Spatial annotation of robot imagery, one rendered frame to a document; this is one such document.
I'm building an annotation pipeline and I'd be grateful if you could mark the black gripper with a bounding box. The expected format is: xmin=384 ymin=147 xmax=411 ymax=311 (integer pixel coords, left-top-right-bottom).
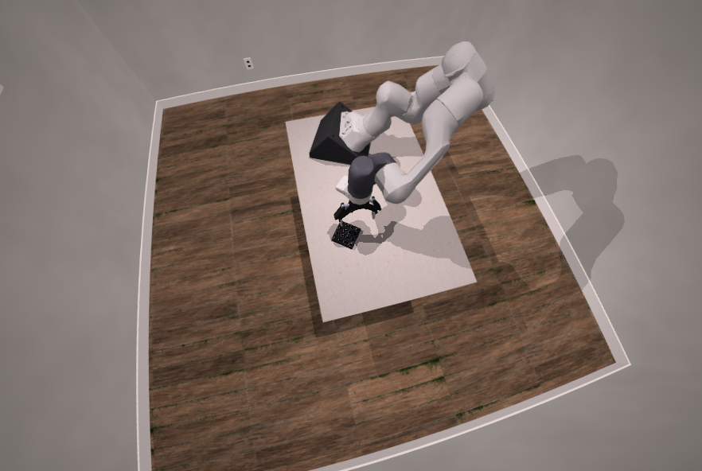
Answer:
xmin=333 ymin=197 xmax=381 ymax=226

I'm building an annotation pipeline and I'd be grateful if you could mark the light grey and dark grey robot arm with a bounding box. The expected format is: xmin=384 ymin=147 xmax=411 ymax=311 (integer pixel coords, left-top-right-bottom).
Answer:
xmin=335 ymin=41 xmax=496 ymax=205

